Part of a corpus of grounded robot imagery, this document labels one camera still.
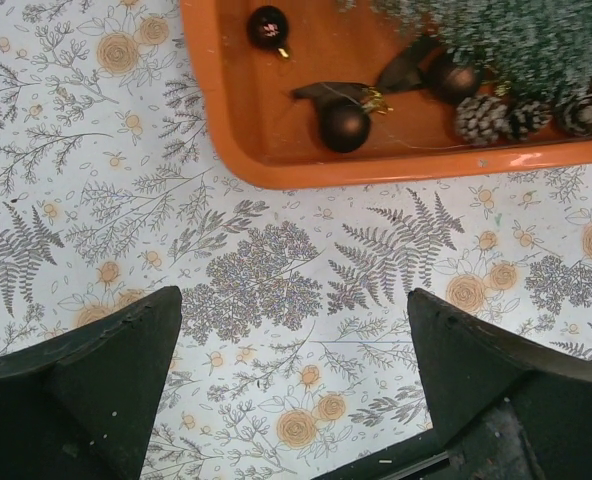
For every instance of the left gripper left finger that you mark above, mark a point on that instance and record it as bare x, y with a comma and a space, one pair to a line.
82, 405

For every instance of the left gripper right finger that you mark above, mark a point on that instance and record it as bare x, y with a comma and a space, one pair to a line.
502, 406

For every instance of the small frosted christmas tree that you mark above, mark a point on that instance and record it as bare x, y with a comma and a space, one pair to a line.
541, 49

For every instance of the orange plastic tray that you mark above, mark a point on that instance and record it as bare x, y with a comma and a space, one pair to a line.
262, 107

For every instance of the brown bauble near tree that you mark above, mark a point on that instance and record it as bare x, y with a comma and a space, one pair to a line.
450, 82

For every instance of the floral patterned table mat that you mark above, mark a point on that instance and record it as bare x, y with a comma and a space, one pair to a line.
295, 355

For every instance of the frosted pine cone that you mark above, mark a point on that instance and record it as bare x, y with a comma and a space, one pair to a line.
575, 116
525, 119
480, 119

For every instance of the frosted pine cone middle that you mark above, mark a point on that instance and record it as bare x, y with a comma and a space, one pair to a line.
525, 119

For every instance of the frosted pine cone right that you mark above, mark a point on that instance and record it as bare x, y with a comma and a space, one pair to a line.
575, 116

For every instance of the brown matte bauble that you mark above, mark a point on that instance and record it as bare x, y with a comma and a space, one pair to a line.
343, 126

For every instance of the brown ribbon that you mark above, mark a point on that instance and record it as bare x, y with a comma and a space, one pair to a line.
401, 74

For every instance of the dark glossy bauble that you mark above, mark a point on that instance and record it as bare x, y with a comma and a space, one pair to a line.
267, 29

